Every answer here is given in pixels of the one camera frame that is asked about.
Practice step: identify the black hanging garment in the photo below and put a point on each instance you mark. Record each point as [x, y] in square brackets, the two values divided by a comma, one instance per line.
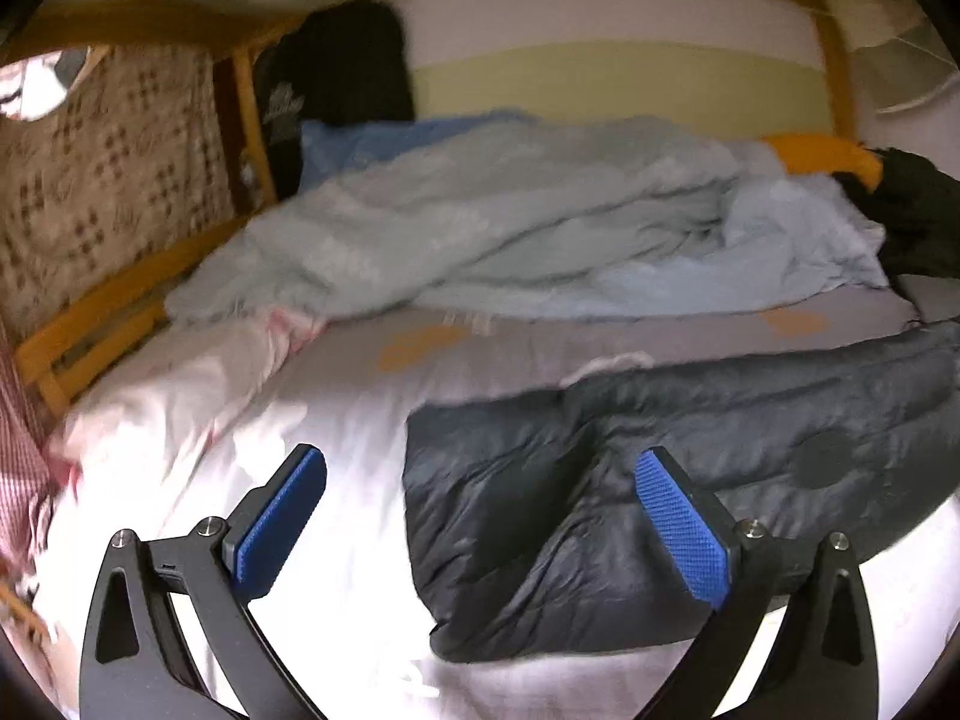
[343, 66]

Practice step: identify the wooden bed frame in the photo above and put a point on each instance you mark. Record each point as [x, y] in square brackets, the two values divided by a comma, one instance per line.
[66, 356]

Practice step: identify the light blue duvet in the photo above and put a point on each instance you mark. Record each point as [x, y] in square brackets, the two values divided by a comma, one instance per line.
[521, 218]

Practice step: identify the white mosquito net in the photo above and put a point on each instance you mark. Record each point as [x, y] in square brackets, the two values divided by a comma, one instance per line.
[896, 51]

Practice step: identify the patterned beige curtain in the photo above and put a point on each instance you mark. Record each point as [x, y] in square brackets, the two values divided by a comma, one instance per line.
[129, 164]

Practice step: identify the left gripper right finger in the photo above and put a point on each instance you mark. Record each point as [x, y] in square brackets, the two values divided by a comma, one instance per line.
[823, 662]

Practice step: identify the blue pillow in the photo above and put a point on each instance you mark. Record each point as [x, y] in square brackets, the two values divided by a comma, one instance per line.
[328, 151]

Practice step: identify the black fleece garment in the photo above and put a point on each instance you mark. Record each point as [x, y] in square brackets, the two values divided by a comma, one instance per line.
[918, 206]

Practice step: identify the pink white blanket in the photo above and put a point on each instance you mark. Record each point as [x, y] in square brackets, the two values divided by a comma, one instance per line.
[157, 412]

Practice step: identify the orange pillow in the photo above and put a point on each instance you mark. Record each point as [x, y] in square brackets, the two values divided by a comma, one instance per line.
[820, 153]

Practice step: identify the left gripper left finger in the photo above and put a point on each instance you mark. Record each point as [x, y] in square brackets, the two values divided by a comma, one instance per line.
[135, 662]

